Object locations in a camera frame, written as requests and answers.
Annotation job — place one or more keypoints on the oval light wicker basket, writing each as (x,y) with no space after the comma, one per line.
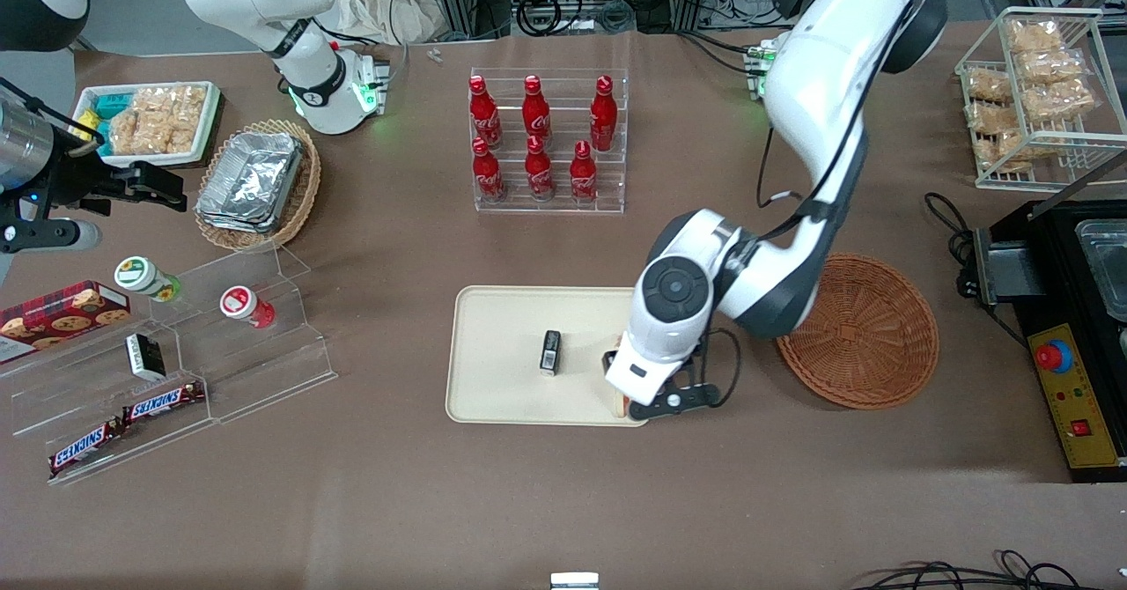
(304,194)

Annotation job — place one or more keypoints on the white rectangular snack tray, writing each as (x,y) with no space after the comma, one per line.
(207,145)

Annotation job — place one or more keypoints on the beige cloth bag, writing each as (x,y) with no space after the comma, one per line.
(387,4)

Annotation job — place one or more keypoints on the small silver white object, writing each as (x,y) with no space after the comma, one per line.
(574,582)

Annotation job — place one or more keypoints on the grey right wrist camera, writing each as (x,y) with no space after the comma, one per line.
(53,236)

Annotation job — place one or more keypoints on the stacked aluminium foil trays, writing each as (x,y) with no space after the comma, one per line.
(251,180)

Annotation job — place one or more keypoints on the red cup with white lid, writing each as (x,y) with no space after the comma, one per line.
(246,306)

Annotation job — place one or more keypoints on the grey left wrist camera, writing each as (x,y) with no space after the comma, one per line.
(673,401)

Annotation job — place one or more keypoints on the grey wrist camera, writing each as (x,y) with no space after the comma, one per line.
(673,401)
(53,236)

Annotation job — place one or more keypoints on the yellow snack pack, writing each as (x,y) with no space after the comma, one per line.
(85,125)

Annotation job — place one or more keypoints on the red cookie box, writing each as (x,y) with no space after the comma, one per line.
(62,317)

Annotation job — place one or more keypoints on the green cup with sunflower lid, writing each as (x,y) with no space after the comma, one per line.
(145,278)

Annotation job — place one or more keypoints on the red cola bottle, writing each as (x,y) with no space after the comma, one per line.
(584,176)
(484,114)
(536,114)
(487,174)
(603,119)
(539,172)

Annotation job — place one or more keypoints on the steel pan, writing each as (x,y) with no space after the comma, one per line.
(1105,264)

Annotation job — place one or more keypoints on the Snickers chocolate bar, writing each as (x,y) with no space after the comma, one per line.
(163,402)
(84,449)

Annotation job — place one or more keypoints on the small black and white box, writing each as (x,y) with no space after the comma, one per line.
(145,357)

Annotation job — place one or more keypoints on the yellow emergency stop panel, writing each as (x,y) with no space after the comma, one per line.
(1092,405)

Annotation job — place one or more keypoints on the clear acrylic bottle rack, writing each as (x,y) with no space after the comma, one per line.
(563,207)

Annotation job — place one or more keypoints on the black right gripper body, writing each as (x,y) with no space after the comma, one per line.
(74,180)

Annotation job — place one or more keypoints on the clear acrylic stepped display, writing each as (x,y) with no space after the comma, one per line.
(255,370)

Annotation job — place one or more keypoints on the round brown wicker basket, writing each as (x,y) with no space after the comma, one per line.
(872,343)

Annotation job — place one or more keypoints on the beige plastic tray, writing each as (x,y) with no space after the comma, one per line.
(502,352)

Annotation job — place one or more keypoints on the teal snack box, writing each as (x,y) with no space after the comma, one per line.
(110,104)

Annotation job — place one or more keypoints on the clear-wrapped rice cracker pack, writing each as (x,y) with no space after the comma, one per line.
(993,117)
(172,101)
(1020,143)
(136,135)
(1048,66)
(187,136)
(1061,99)
(1034,37)
(988,85)

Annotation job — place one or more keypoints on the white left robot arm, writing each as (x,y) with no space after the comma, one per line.
(828,70)

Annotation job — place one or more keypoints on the black countertop appliance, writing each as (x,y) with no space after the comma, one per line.
(1057,255)

